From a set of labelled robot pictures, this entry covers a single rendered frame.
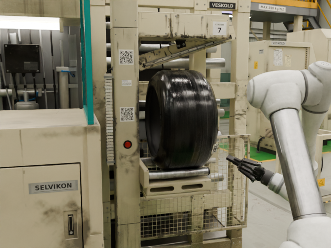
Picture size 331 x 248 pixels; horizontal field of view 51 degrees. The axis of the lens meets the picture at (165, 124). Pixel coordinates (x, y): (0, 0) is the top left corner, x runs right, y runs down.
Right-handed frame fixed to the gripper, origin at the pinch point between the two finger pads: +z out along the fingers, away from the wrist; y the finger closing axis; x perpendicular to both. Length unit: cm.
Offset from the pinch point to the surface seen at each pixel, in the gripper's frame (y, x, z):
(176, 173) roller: 14.3, -14.6, 22.9
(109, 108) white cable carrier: -10, -21, 65
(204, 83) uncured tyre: -27.4, 10.4, 29.0
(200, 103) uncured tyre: -23.1, -0.3, 24.5
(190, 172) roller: 14.5, -8.8, 17.2
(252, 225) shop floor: 147, 97, -14
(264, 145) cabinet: 271, 382, 47
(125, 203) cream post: 33, -35, 39
